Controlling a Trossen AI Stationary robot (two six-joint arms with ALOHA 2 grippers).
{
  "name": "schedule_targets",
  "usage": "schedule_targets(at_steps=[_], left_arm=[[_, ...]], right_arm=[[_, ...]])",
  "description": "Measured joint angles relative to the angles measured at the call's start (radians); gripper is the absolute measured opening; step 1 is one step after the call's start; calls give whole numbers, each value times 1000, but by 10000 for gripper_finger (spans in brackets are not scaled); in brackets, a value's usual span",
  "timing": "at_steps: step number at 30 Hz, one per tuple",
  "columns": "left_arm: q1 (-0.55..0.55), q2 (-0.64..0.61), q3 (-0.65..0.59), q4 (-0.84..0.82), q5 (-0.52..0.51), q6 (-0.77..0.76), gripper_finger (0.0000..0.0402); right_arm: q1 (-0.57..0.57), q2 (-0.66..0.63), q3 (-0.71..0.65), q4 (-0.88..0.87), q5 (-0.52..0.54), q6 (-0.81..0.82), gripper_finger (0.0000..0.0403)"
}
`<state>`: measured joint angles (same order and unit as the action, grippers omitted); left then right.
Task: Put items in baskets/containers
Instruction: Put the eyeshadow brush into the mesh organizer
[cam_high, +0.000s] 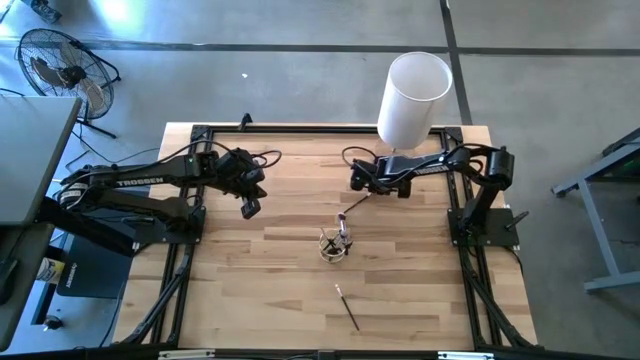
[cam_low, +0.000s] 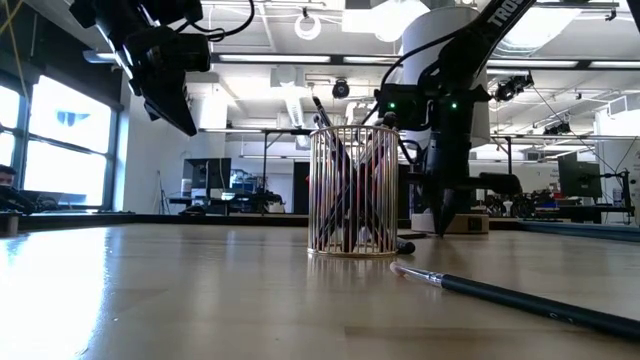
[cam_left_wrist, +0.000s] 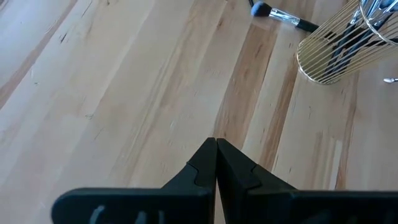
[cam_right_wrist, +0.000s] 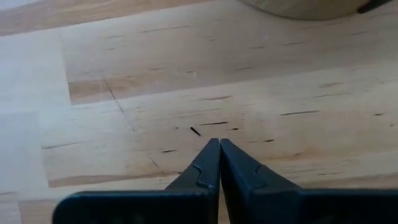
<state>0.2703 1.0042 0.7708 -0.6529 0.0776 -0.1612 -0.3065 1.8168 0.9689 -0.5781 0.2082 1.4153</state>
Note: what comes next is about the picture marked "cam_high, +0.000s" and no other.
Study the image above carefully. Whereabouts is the black aluminium table frame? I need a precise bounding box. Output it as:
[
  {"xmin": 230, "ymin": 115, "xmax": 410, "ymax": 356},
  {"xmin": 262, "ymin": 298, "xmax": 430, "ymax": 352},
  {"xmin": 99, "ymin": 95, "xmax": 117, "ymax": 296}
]
[{"xmin": 112, "ymin": 123, "xmax": 540, "ymax": 360}]

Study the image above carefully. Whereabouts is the dark blue box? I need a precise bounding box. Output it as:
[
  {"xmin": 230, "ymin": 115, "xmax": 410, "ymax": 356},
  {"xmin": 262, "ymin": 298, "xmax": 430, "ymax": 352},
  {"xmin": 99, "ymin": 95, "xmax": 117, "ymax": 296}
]
[{"xmin": 19, "ymin": 0, "xmax": 64, "ymax": 25}]

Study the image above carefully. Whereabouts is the black floor fan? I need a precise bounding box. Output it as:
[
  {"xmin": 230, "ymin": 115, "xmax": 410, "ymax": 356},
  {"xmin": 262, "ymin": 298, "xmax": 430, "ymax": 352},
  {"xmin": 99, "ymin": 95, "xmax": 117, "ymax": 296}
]
[{"xmin": 16, "ymin": 27, "xmax": 123, "ymax": 140}]

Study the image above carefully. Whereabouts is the silver metal bracket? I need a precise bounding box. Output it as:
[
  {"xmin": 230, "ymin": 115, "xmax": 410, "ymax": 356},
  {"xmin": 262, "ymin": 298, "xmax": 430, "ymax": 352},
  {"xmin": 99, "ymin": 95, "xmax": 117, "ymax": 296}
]
[
  {"xmin": 158, "ymin": 349, "xmax": 217, "ymax": 360},
  {"xmin": 437, "ymin": 350, "xmax": 495, "ymax": 360}
]

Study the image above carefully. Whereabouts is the grey desk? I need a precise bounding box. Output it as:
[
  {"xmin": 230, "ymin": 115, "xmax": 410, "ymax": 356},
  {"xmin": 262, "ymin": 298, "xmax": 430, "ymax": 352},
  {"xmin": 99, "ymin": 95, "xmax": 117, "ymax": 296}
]
[{"xmin": 0, "ymin": 94, "xmax": 84, "ymax": 351}]

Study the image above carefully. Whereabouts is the gold wire cup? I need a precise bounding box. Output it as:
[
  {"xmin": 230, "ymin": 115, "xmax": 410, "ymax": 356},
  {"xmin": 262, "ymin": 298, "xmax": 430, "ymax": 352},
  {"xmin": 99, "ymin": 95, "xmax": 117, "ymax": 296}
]
[{"xmin": 318, "ymin": 228, "xmax": 351, "ymax": 265}]

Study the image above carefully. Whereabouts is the black computer case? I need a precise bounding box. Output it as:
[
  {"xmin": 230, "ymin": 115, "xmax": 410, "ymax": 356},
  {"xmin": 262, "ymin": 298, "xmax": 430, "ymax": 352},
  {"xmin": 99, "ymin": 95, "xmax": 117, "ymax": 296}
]
[{"xmin": 56, "ymin": 204, "xmax": 151, "ymax": 300}]

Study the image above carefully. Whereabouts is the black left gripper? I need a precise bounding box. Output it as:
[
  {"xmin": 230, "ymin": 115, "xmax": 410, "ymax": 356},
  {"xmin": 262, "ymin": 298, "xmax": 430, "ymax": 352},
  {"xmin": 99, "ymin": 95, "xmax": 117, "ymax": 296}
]
[{"xmin": 227, "ymin": 149, "xmax": 269, "ymax": 221}]

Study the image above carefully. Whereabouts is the white shade wooden table lamp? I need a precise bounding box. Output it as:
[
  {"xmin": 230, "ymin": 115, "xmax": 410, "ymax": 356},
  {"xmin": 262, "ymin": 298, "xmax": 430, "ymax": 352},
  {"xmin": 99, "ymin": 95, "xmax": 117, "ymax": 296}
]
[{"xmin": 376, "ymin": 51, "xmax": 454, "ymax": 153}]

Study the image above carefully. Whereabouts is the grey metal table frame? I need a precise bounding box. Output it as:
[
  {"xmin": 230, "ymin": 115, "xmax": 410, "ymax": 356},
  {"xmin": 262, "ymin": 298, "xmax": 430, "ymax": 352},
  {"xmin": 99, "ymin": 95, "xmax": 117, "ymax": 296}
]
[{"xmin": 551, "ymin": 127, "xmax": 640, "ymax": 295}]

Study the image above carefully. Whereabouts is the fluffy purple-handled makeup brush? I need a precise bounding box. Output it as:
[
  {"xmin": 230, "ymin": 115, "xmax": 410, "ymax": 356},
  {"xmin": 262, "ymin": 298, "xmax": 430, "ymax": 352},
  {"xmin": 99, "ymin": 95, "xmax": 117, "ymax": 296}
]
[{"xmin": 337, "ymin": 212, "xmax": 351, "ymax": 251}]

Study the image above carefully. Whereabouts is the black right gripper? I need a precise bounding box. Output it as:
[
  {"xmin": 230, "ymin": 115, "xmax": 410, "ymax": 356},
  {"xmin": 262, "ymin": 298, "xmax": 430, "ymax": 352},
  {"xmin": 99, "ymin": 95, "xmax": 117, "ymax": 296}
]
[{"xmin": 349, "ymin": 155, "xmax": 413, "ymax": 199}]

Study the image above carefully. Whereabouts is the black lever handle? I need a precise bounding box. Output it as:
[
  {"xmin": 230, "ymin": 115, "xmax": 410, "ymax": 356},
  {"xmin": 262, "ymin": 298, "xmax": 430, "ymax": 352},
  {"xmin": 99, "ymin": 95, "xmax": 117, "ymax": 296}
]
[{"xmin": 505, "ymin": 211, "xmax": 530, "ymax": 232}]

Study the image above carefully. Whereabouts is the black desk crossbar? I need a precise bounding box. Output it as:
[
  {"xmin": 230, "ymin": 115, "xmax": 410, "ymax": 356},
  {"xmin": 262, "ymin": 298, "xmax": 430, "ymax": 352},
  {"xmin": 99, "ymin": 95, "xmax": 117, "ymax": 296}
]
[{"xmin": 34, "ymin": 196, "xmax": 139, "ymax": 257}]

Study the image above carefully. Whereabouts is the yellow white package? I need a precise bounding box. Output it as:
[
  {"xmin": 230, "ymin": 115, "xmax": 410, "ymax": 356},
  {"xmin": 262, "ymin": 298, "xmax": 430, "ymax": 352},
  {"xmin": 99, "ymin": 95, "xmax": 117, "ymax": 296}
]
[{"xmin": 35, "ymin": 257, "xmax": 66, "ymax": 286}]

